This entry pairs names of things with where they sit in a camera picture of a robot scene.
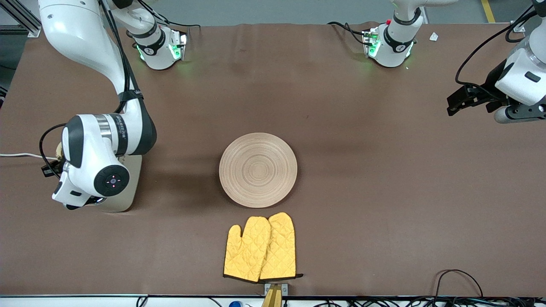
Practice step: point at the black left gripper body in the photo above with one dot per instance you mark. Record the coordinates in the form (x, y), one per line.
(493, 82)

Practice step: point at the round wooden plate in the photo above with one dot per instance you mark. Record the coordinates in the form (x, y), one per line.
(258, 169)

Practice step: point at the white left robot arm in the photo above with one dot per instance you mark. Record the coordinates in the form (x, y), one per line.
(396, 47)

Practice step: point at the silver beige two-slot toaster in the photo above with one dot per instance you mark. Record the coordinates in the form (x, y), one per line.
(128, 183)

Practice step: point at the small white paper scrap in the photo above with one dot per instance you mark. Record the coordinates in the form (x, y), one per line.
(434, 36)

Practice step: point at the brown table cover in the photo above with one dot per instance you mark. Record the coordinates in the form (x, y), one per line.
(341, 106)

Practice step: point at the yellow quilted oven mitt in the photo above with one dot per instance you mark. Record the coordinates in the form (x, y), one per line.
(281, 247)
(245, 251)

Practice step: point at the blue cap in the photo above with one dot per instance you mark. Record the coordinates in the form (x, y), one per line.
(235, 304)

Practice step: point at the aluminium frame profile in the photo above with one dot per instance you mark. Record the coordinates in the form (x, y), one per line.
(17, 15)

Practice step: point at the grey metal bracket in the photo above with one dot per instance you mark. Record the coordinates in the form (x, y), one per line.
(285, 289)

